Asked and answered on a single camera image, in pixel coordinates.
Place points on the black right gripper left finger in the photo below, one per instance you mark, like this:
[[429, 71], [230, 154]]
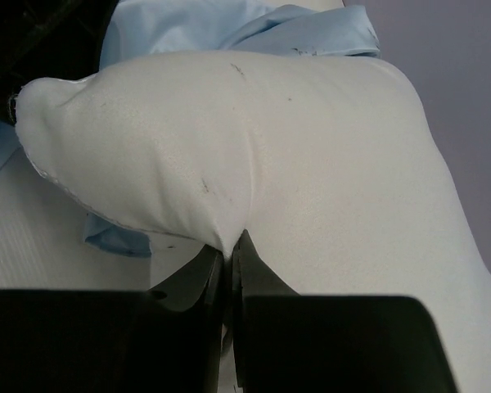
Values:
[[166, 339]]

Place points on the white pillow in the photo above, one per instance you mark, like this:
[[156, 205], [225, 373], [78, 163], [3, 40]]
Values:
[[327, 162]]

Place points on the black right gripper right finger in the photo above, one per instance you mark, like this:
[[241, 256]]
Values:
[[287, 342]]

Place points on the light blue pillowcase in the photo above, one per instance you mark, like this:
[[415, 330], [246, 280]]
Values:
[[139, 28]]

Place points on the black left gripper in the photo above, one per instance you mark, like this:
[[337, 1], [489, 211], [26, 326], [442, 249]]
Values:
[[48, 38]]

